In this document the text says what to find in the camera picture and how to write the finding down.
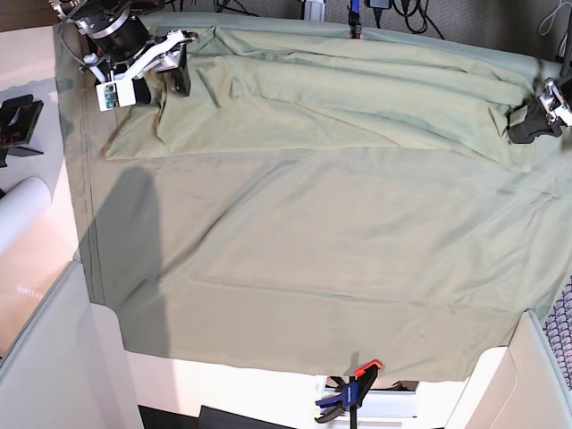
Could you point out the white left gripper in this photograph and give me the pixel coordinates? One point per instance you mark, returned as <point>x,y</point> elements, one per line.
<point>545,116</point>

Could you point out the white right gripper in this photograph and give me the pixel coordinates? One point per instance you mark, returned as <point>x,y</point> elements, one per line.
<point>167,54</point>

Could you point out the olive green T-shirt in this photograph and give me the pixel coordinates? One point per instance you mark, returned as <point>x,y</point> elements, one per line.
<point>261,91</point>

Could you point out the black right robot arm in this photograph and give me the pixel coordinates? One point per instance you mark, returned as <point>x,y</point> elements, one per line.
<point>125,51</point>

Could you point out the black tablet on stand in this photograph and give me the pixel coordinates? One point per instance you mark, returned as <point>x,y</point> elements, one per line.
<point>19,118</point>

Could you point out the aluminium table leg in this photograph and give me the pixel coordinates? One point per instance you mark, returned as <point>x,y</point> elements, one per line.
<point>312,10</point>

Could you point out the white paper roll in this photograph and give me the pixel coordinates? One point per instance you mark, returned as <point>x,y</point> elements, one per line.
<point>21,207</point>

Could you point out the orange top clamp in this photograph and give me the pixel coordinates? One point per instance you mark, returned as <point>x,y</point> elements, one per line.
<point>355,32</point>

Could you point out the patterned grey mat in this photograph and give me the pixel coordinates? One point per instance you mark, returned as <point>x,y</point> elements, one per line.
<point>557,329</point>

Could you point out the green table cloth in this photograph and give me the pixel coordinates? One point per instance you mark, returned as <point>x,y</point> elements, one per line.
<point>313,260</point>

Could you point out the blue black bar clamp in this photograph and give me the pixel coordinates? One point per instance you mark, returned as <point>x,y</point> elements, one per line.
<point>350,395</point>

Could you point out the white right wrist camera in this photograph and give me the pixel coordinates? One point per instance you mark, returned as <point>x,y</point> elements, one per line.
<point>115,93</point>

